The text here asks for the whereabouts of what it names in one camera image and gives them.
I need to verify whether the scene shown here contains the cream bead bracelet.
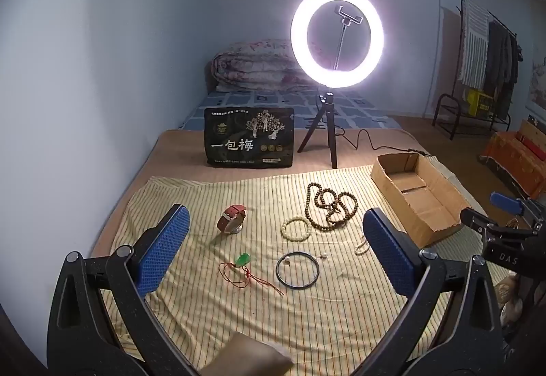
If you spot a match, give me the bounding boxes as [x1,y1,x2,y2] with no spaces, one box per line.
[281,218,311,240]

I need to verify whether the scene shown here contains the green pendant with red cord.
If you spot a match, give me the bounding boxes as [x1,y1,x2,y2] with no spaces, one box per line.
[219,253,284,297]

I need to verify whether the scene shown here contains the red strap watch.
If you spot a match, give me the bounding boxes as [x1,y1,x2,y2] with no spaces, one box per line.
[217,204,247,235]

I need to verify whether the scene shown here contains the person's right hand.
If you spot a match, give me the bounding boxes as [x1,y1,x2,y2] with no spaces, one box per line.
[497,274,525,328]

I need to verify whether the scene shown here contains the folded floral quilt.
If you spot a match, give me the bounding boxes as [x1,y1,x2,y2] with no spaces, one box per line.
[212,39,316,93]

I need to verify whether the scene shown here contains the black printed snack bag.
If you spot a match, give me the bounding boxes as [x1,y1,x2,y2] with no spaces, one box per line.
[204,106,296,169]

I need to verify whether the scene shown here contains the tan bed sheet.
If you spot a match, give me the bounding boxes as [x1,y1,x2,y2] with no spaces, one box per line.
[91,129,431,257]

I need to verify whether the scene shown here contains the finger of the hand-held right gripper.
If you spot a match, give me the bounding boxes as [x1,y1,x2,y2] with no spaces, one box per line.
[490,192,546,223]
[461,209,534,242]

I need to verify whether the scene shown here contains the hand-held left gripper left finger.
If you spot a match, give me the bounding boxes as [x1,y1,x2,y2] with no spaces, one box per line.
[47,204,190,376]

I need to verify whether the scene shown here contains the tan cushion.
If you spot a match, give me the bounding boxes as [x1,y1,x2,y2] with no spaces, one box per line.
[200,337,295,376]

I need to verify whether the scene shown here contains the black bangle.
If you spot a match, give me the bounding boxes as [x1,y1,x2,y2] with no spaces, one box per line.
[275,252,320,289]

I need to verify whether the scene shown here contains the dark hanging clothes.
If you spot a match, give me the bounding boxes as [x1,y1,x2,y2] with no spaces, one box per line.
[484,20,523,121]

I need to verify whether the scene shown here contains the black clothes rack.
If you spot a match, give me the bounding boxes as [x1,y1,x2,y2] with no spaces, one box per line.
[433,0,523,140]

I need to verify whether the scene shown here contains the black power cable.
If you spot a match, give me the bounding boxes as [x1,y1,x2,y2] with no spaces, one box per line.
[333,128,429,156]

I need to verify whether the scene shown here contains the yellow striped cloth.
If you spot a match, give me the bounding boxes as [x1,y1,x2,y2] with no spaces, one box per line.
[102,154,513,376]

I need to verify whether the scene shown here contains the phone holder clamp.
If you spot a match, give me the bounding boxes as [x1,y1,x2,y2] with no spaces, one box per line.
[335,6,363,72]

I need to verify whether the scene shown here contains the white striped knit garment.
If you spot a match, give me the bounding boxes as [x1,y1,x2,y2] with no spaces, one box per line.
[458,0,490,87]

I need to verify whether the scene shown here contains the blue patterned bedsheet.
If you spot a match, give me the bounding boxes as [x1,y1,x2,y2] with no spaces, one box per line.
[179,88,402,131]

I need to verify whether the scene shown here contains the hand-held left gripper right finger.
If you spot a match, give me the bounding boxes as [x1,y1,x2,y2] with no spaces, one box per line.
[362,207,519,376]

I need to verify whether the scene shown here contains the black tripod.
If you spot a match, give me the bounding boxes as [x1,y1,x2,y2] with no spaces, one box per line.
[297,91,339,169]

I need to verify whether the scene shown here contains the wall poster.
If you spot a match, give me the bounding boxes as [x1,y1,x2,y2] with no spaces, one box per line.
[527,56,546,121]

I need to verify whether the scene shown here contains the white ring light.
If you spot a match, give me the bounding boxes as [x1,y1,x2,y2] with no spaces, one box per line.
[291,0,385,89]

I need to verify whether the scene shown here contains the cardboard box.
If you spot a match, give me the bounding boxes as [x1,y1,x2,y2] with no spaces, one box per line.
[370,153,472,249]

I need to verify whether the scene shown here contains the wooden bead necklace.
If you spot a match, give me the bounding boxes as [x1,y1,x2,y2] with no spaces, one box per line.
[306,183,359,232]

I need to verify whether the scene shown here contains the yellow box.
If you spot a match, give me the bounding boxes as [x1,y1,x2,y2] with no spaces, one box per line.
[466,89,491,112]

